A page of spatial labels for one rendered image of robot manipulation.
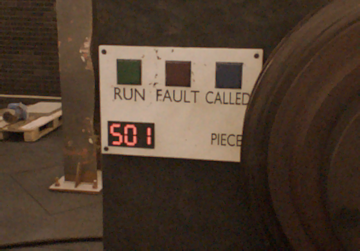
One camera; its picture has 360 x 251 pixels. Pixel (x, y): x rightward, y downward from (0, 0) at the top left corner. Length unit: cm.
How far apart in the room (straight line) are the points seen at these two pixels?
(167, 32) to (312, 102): 28
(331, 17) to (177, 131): 30
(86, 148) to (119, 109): 274
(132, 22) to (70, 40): 264
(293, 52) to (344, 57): 6
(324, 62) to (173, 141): 29
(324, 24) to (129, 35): 32
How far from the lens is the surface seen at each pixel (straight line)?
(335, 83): 53
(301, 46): 56
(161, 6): 72
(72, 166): 355
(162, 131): 73
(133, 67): 71
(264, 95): 56
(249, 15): 71
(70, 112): 344
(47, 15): 737
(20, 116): 522
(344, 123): 51
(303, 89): 55
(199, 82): 70
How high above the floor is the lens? 128
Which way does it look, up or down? 12 degrees down
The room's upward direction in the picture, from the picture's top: 1 degrees clockwise
